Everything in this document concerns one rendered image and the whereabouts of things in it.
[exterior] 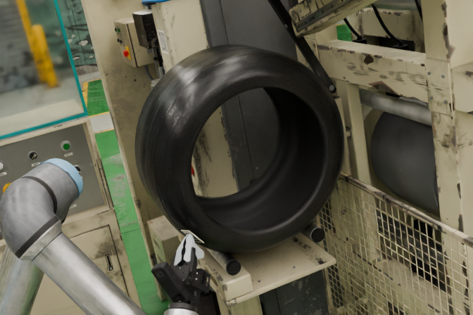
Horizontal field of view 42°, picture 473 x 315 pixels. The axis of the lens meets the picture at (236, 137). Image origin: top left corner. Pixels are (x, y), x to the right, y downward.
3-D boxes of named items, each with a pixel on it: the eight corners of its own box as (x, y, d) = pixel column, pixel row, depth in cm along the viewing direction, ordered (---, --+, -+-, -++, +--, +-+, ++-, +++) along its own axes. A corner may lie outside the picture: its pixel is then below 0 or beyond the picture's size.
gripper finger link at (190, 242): (201, 240, 171) (197, 271, 166) (186, 232, 168) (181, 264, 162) (209, 238, 169) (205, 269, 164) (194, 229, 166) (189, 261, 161)
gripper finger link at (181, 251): (193, 242, 173) (188, 273, 168) (178, 235, 169) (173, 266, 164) (200, 240, 171) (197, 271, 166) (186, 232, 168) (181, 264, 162)
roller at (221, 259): (191, 217, 206) (203, 221, 208) (186, 230, 206) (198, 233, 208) (230, 259, 175) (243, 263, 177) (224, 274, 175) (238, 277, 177)
